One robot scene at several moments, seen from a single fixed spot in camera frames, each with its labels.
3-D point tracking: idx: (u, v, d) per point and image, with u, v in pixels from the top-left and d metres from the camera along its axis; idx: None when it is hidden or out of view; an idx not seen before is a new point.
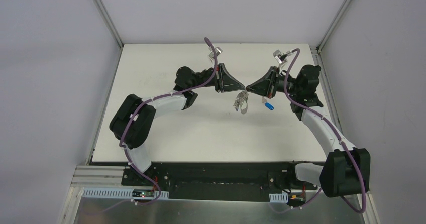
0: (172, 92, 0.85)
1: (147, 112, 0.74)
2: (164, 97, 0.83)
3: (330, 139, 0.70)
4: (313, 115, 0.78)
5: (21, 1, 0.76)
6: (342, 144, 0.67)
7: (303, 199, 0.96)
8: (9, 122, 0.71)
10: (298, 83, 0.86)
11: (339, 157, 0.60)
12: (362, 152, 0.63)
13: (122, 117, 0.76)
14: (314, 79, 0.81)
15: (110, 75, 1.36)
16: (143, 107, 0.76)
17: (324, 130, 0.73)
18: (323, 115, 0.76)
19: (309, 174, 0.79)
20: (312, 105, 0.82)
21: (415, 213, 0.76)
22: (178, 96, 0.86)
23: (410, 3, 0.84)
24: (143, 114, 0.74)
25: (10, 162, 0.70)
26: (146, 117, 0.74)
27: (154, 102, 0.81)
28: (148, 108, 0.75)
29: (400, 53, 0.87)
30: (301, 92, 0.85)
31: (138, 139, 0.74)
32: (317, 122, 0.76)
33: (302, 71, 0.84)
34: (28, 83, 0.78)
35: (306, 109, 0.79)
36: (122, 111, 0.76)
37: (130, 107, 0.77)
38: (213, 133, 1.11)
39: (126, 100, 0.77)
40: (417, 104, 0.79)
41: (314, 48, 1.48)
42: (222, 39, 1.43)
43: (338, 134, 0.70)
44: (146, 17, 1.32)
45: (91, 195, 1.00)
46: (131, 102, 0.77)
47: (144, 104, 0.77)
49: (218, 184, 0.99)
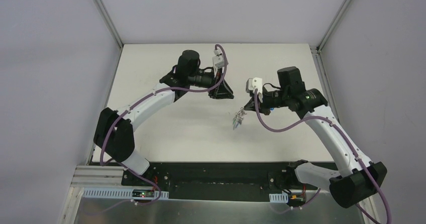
0: (154, 91, 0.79)
1: (124, 129, 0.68)
2: (140, 103, 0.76)
3: (345, 156, 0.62)
4: (320, 121, 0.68)
5: (21, 2, 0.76)
6: (360, 162, 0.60)
7: (303, 199, 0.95)
8: (10, 122, 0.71)
10: (282, 84, 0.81)
11: (359, 179, 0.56)
12: (378, 165, 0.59)
13: (102, 133, 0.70)
14: (292, 71, 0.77)
15: (110, 75, 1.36)
16: (120, 120, 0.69)
17: (336, 142, 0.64)
18: (333, 122, 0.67)
19: (313, 178, 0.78)
20: (316, 104, 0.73)
21: (415, 213, 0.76)
22: (165, 92, 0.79)
23: (410, 3, 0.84)
24: (119, 132, 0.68)
25: (10, 162, 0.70)
26: (123, 134, 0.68)
27: (131, 112, 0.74)
28: (124, 124, 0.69)
29: (400, 54, 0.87)
30: (290, 88, 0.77)
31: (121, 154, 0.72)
32: (327, 131, 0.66)
33: (278, 72, 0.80)
34: (28, 83, 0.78)
35: (311, 117, 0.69)
36: (100, 127, 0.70)
37: (107, 122, 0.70)
38: (212, 133, 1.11)
39: (102, 115, 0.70)
40: (417, 104, 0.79)
41: (314, 48, 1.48)
42: (222, 39, 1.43)
43: (353, 148, 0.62)
44: (146, 17, 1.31)
45: (91, 195, 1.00)
46: (107, 118, 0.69)
47: (120, 117, 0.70)
49: (218, 184, 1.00)
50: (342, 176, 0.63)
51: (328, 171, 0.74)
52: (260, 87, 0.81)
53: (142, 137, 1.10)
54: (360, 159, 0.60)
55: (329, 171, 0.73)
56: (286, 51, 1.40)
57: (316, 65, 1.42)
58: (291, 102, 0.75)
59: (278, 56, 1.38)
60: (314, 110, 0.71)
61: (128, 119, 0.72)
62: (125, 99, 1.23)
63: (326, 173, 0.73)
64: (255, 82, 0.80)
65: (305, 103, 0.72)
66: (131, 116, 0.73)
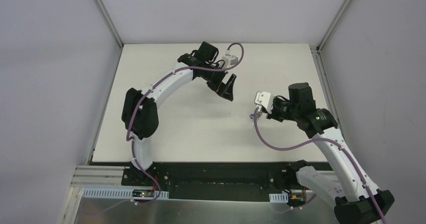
0: (173, 71, 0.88)
1: (148, 106, 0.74)
2: (161, 83, 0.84)
3: (352, 182, 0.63)
4: (329, 144, 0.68)
5: (20, 2, 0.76)
6: (367, 190, 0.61)
7: (303, 199, 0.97)
8: (9, 122, 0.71)
10: (291, 100, 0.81)
11: (366, 208, 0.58)
12: (385, 193, 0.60)
13: (128, 112, 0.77)
14: (303, 88, 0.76)
15: (109, 75, 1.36)
16: (145, 99, 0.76)
17: (345, 167, 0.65)
18: (342, 146, 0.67)
19: (317, 189, 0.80)
20: (326, 125, 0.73)
21: (415, 213, 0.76)
22: (182, 72, 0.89)
23: (409, 4, 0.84)
24: (144, 110, 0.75)
25: (9, 162, 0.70)
26: (148, 111, 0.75)
27: (154, 91, 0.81)
28: (149, 103, 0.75)
29: (400, 53, 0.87)
30: (301, 106, 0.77)
31: (146, 131, 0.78)
32: (337, 155, 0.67)
33: (289, 88, 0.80)
34: (27, 83, 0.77)
35: (319, 139, 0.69)
36: (127, 107, 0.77)
37: (133, 102, 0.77)
38: (212, 133, 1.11)
39: (127, 96, 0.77)
40: (417, 103, 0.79)
41: (314, 48, 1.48)
42: (221, 39, 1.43)
43: (361, 175, 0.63)
44: (146, 17, 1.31)
45: (91, 194, 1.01)
46: (132, 98, 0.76)
47: (145, 97, 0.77)
49: (218, 184, 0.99)
50: (349, 200, 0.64)
51: (333, 186, 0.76)
52: (265, 102, 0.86)
53: None
54: (368, 187, 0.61)
55: (335, 187, 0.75)
56: (286, 51, 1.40)
57: (316, 65, 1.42)
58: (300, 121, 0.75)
59: (278, 56, 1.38)
60: (323, 132, 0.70)
61: (152, 97, 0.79)
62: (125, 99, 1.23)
63: (331, 188, 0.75)
64: (262, 96, 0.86)
65: (315, 124, 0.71)
66: (155, 95, 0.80)
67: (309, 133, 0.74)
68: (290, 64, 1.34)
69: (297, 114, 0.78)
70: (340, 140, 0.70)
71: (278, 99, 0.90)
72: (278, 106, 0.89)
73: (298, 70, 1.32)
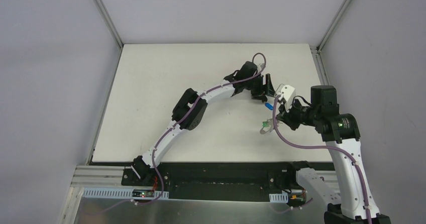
0: (222, 84, 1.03)
1: (201, 106, 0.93)
2: (214, 90, 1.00)
3: (354, 200, 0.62)
4: (343, 156, 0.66)
5: (20, 3, 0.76)
6: (366, 212, 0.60)
7: (303, 199, 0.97)
8: (10, 121, 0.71)
10: (314, 101, 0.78)
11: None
12: (384, 219, 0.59)
13: (183, 106, 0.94)
14: (328, 89, 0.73)
15: (110, 75, 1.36)
16: (199, 99, 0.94)
17: (352, 184, 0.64)
18: (356, 162, 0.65)
19: (313, 192, 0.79)
20: (347, 134, 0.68)
21: (415, 213, 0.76)
22: (228, 86, 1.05)
23: (410, 4, 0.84)
24: (198, 108, 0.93)
25: (9, 162, 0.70)
26: (200, 109, 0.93)
27: (207, 95, 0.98)
28: (202, 104, 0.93)
29: (401, 53, 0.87)
30: (322, 108, 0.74)
31: (190, 125, 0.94)
32: (347, 170, 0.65)
33: (312, 88, 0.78)
34: (28, 83, 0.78)
35: (334, 148, 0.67)
36: (182, 101, 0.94)
37: (189, 99, 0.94)
38: (213, 133, 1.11)
39: (186, 94, 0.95)
40: (417, 103, 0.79)
41: (314, 48, 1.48)
42: (222, 39, 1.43)
43: (366, 196, 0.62)
44: (146, 17, 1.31)
45: (91, 194, 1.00)
46: (190, 95, 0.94)
47: (200, 97, 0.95)
49: (218, 184, 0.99)
50: (343, 214, 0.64)
51: (329, 193, 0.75)
52: (288, 96, 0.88)
53: (142, 138, 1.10)
54: (368, 210, 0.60)
55: (330, 194, 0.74)
56: (286, 51, 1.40)
57: (316, 65, 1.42)
58: (320, 123, 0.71)
59: (278, 56, 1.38)
60: (341, 142, 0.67)
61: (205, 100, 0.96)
62: (125, 99, 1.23)
63: (327, 194, 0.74)
64: (286, 88, 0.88)
65: (335, 130, 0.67)
66: (207, 98, 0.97)
67: (325, 136, 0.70)
68: (290, 65, 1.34)
69: (317, 116, 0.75)
70: (356, 155, 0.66)
71: (298, 101, 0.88)
72: (297, 107, 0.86)
73: (298, 70, 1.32)
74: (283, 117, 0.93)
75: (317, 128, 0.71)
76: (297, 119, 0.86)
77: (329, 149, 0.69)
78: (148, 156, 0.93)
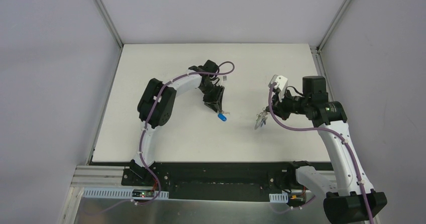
0: (188, 72, 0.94)
1: (170, 95, 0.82)
2: (180, 79, 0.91)
3: (347, 177, 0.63)
4: (333, 136, 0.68)
5: (20, 4, 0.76)
6: (360, 187, 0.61)
7: (302, 199, 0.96)
8: (10, 122, 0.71)
10: (305, 91, 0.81)
11: (354, 204, 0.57)
12: (378, 195, 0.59)
13: (147, 100, 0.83)
14: (318, 79, 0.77)
15: (110, 75, 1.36)
16: (166, 89, 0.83)
17: (344, 161, 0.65)
18: (345, 140, 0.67)
19: (311, 184, 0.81)
20: (334, 117, 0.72)
21: (416, 213, 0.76)
22: (194, 76, 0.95)
23: (410, 5, 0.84)
24: (165, 98, 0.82)
25: (10, 162, 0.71)
26: (169, 99, 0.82)
27: (174, 83, 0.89)
28: (170, 91, 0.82)
29: (400, 54, 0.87)
30: (312, 96, 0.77)
31: (161, 120, 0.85)
32: (338, 148, 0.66)
33: (303, 78, 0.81)
34: (29, 83, 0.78)
35: (323, 129, 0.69)
36: (147, 94, 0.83)
37: (154, 90, 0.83)
38: (211, 133, 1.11)
39: (149, 84, 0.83)
40: (416, 105, 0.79)
41: (314, 48, 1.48)
42: (222, 39, 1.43)
43: (358, 172, 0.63)
44: (146, 18, 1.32)
45: (91, 194, 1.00)
46: (153, 86, 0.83)
47: (166, 86, 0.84)
49: (218, 184, 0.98)
50: (340, 194, 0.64)
51: (327, 184, 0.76)
52: (281, 86, 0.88)
53: None
54: (362, 185, 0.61)
55: (329, 184, 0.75)
56: (286, 51, 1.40)
57: (316, 65, 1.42)
58: (310, 110, 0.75)
59: (277, 56, 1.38)
60: (330, 123, 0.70)
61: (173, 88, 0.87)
62: (125, 99, 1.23)
63: (326, 185, 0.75)
64: (279, 79, 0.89)
65: (323, 115, 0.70)
66: (174, 86, 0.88)
67: (315, 122, 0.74)
68: (290, 64, 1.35)
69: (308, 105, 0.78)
70: (345, 135, 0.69)
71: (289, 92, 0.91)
72: (289, 97, 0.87)
73: (298, 69, 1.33)
74: (274, 107, 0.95)
75: (308, 115, 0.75)
76: (288, 109, 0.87)
77: (318, 130, 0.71)
78: (138, 157, 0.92)
